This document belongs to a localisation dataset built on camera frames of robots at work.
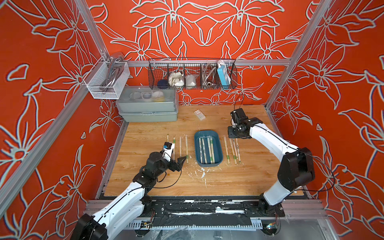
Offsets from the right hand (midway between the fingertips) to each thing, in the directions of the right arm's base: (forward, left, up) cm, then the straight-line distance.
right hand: (229, 132), depth 88 cm
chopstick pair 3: (-5, -7, -13) cm, 16 cm away
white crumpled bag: (+27, +33, +20) cm, 47 cm away
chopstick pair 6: (-17, +31, +9) cm, 37 cm away
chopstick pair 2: (-14, -4, -12) cm, 19 cm away
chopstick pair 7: (+3, +40, -12) cm, 41 cm away
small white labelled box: (+25, +17, -11) cm, 32 cm away
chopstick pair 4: (-4, +30, -11) cm, 33 cm away
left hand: (-14, +29, -1) cm, 33 cm away
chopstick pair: (-11, 0, -12) cm, 16 cm away
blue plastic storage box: (-4, +12, -12) cm, 17 cm away
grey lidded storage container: (+22, +58, +3) cm, 62 cm away
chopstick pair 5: (-5, +26, -12) cm, 29 cm away
